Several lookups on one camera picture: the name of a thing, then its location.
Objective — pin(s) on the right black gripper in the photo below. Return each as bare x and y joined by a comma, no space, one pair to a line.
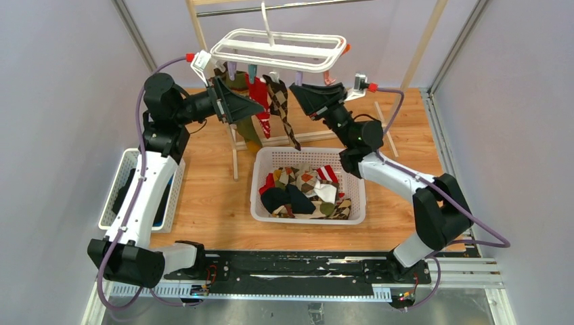
317,101

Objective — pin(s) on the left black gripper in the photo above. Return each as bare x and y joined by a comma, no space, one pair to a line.
231,107

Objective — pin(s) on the olive green striped sock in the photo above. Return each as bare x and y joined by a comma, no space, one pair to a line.
244,126

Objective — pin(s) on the red christmas sock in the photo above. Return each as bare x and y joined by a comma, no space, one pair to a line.
257,91

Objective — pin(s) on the brown striped sock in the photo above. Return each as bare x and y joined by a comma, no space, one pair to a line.
220,72

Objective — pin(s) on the brown argyle sock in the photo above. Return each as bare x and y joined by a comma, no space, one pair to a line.
278,94

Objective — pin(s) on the white plastic clip hanger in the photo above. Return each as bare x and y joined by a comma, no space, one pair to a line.
312,53

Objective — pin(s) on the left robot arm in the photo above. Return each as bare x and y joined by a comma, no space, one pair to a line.
123,254

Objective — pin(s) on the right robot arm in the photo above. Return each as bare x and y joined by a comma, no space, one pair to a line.
441,213

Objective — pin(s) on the orange hanger clip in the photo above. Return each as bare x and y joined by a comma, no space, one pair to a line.
328,80
346,49

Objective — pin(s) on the purple hanger clip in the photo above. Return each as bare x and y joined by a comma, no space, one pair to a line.
298,78
231,70

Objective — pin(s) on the teal hanger clip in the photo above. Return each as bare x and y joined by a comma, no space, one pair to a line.
252,73

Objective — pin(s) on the pile of colourful socks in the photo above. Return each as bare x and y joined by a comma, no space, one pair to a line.
300,192

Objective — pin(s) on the white centre laundry basket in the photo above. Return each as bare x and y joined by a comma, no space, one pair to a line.
269,159

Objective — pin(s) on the white laundry basket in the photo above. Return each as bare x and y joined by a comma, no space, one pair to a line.
128,162
269,159

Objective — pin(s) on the white left laundry basket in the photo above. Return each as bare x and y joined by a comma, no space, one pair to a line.
128,162

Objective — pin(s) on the dark clothes in left basket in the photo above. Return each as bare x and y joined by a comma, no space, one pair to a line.
122,192

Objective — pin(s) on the wooden clothes rack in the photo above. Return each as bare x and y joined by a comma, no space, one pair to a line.
318,135

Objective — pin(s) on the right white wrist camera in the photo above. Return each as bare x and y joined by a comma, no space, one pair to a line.
359,88

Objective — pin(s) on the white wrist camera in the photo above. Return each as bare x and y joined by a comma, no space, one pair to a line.
199,63
359,88

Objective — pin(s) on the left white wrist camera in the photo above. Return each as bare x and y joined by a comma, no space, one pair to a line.
199,63

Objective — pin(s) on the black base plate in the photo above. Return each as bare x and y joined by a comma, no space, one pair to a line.
301,273

